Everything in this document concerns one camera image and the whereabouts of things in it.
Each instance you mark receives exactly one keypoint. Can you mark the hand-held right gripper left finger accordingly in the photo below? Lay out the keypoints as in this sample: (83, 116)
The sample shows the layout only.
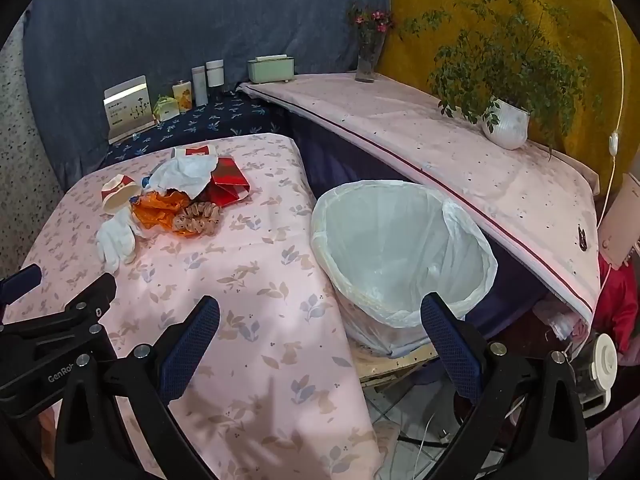
(192, 345)

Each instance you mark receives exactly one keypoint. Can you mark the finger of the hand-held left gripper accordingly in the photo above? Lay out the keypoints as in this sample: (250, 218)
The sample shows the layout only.
(20, 280)
(90, 295)

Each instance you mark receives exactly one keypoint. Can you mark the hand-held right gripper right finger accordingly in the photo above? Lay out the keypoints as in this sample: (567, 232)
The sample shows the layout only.
(450, 350)

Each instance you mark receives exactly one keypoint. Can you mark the white tissue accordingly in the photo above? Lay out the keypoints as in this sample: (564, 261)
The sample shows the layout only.
(117, 237)
(182, 175)

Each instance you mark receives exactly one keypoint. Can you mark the orange wrapper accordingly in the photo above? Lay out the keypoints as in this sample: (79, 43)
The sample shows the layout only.
(155, 215)

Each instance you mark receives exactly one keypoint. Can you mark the red and white paper cup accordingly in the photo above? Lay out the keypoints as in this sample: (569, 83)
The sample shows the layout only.
(197, 150)
(119, 194)

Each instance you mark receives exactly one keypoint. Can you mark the bin with white liner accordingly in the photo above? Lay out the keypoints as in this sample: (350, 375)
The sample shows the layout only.
(390, 240)

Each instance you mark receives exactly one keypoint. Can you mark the beige scrunchie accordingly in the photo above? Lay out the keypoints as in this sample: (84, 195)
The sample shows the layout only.
(197, 219)

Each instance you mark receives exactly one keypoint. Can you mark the red envelope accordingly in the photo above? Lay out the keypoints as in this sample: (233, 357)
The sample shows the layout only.
(227, 185)

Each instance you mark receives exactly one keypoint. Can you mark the wooden stool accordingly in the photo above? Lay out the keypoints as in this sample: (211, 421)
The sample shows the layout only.
(395, 366)

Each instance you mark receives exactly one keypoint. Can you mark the pink leaf print tablecloth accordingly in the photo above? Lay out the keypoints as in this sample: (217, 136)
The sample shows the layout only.
(240, 270)

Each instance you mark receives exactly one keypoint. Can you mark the small blue wrapper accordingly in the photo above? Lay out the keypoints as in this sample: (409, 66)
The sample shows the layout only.
(147, 183)

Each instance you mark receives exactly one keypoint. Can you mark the white round device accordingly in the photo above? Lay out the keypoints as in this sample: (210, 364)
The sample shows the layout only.
(602, 365)

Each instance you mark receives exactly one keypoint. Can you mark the red cloth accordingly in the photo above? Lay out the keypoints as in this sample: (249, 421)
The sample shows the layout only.
(620, 305)

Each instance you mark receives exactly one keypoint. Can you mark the white printed card box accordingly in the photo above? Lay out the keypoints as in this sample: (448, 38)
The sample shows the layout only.
(127, 107)

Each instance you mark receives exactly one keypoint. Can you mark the small green packet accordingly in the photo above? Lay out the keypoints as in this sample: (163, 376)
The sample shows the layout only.
(165, 108)

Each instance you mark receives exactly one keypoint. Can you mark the pink box device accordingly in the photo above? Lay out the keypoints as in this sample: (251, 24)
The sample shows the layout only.
(620, 225)

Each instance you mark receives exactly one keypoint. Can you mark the dark blue floral cloth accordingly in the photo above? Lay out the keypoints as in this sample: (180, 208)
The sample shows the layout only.
(210, 120)

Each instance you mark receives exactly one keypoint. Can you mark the yellow tin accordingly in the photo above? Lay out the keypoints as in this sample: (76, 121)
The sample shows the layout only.
(182, 96)

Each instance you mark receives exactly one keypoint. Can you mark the pink dotted cloth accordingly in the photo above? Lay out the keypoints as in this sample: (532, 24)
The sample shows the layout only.
(425, 130)

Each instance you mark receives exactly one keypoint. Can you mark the green plant in white pot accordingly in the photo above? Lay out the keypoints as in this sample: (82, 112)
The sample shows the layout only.
(506, 125)

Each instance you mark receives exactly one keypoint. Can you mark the slim white bottle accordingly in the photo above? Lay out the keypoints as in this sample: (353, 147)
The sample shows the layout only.
(199, 87)

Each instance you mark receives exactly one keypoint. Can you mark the wide white bottle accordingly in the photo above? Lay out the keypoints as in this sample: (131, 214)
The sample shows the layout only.
(215, 74)

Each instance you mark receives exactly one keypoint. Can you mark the green tissue box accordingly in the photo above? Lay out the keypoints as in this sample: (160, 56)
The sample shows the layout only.
(270, 69)

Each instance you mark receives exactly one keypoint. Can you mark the blue backdrop cloth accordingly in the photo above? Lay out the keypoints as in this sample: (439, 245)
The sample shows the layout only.
(175, 15)

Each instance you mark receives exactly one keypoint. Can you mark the glass vase with pink flowers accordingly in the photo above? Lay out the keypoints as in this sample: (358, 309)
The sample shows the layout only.
(367, 62)

